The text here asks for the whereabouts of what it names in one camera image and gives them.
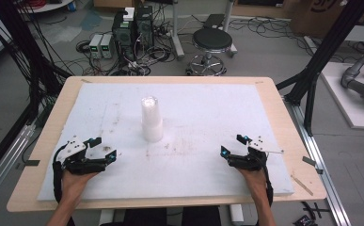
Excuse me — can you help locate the aluminium rail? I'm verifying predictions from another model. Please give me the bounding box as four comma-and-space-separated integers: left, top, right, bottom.
283, 96, 353, 226
0, 122, 37, 210

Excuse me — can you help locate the black round stool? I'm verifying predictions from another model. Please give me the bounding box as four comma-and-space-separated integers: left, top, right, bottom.
186, 26, 234, 76

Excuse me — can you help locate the thin wooden stick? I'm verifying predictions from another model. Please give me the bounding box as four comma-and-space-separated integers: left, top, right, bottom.
290, 173, 314, 197

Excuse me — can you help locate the person's right hand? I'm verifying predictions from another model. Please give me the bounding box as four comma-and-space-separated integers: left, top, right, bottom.
233, 165, 270, 202

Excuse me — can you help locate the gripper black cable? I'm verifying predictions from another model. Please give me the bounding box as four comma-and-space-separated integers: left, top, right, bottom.
261, 154, 275, 207
52, 141, 71, 204

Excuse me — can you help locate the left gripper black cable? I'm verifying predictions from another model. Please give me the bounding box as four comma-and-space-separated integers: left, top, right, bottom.
52, 141, 71, 204

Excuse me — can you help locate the grey bench power supply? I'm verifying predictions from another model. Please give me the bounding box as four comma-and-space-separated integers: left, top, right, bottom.
100, 33, 115, 60
88, 33, 104, 59

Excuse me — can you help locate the black metal frame post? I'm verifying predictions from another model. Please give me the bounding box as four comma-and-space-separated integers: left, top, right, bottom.
276, 0, 364, 137

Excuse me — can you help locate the white foam mat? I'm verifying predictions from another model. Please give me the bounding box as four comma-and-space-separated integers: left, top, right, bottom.
37, 82, 295, 202

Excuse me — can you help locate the person's left hand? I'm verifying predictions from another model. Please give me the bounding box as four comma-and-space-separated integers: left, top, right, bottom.
60, 169, 101, 205

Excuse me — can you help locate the white table leg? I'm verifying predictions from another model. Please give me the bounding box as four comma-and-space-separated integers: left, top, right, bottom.
229, 203, 245, 226
99, 208, 116, 226

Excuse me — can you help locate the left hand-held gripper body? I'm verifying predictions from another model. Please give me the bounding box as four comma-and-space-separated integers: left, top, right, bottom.
61, 135, 109, 176

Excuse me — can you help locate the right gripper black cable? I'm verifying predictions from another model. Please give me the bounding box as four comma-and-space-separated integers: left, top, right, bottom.
261, 154, 275, 207

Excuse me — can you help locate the black frame with cable bundle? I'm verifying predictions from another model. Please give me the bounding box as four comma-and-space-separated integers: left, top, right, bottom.
0, 0, 74, 186

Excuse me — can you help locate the flat black device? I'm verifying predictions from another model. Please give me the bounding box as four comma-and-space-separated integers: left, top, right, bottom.
202, 13, 227, 30

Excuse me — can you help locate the person's right leg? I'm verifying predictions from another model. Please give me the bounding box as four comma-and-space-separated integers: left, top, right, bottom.
181, 205, 223, 226

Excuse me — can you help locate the stack of white plastic cups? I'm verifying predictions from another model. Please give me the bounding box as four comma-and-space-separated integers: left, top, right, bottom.
140, 95, 165, 143

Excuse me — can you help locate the brown cardboard box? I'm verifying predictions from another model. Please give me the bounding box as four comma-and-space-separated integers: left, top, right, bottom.
290, 0, 354, 40

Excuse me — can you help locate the person's leg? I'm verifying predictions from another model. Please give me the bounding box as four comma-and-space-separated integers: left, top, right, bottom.
181, 205, 223, 226
100, 206, 168, 226

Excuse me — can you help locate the coiled black cable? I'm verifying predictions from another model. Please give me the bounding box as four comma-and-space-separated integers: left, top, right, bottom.
75, 40, 92, 54

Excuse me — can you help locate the small black floor device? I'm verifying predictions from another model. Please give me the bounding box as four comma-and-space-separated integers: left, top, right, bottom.
292, 214, 318, 226

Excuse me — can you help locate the white floor board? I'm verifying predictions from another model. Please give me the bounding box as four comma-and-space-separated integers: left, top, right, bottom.
320, 61, 364, 131

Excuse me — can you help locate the person's left leg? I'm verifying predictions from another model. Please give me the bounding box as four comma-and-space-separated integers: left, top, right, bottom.
100, 206, 168, 226

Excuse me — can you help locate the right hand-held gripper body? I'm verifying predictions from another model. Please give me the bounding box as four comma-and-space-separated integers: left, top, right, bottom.
227, 135, 285, 172

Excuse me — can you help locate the grey metal stand leg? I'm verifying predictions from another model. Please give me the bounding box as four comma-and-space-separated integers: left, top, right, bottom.
222, 0, 238, 58
169, 0, 186, 61

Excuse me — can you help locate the tangle of floor cables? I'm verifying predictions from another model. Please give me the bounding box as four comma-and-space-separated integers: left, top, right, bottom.
61, 18, 190, 77

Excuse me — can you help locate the black computer tower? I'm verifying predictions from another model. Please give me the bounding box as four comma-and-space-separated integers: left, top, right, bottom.
111, 9, 137, 62
135, 5, 155, 49

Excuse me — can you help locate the white round table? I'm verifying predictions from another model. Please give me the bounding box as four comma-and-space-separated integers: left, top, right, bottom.
17, 0, 74, 14

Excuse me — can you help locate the small white box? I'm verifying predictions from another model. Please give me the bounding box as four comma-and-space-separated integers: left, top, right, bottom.
122, 6, 136, 23

